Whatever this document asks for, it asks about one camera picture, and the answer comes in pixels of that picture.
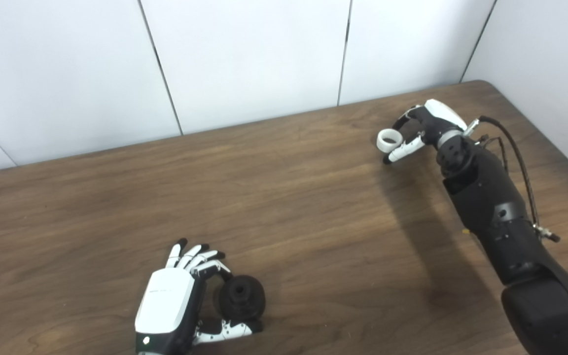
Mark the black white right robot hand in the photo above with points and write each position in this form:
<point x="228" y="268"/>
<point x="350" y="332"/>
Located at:
<point x="437" y="121"/>

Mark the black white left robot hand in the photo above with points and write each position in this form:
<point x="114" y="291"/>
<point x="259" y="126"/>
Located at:
<point x="165" y="301"/>

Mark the round black plastic part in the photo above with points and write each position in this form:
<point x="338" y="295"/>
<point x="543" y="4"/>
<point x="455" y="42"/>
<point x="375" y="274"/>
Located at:
<point x="244" y="303"/>

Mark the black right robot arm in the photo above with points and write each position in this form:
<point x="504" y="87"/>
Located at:
<point x="496" y="207"/>

